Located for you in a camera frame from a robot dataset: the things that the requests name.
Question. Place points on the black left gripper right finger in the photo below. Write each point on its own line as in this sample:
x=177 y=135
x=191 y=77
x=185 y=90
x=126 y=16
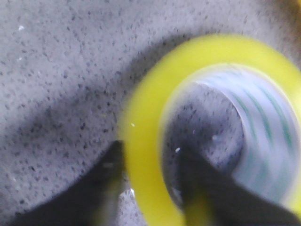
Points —
x=211 y=198

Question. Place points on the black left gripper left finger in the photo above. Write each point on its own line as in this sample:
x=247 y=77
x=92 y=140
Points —
x=90 y=201

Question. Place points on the yellow packing tape roll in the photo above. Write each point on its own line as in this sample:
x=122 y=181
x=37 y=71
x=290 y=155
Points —
x=140 y=127

